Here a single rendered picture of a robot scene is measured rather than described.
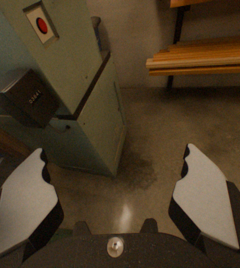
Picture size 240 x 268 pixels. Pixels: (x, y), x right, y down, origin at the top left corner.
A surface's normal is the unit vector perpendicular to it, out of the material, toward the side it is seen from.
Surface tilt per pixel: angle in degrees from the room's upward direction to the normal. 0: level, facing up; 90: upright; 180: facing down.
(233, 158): 0
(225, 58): 0
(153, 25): 90
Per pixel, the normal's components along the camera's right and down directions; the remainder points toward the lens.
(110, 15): -0.22, 0.81
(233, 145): -0.18, -0.58
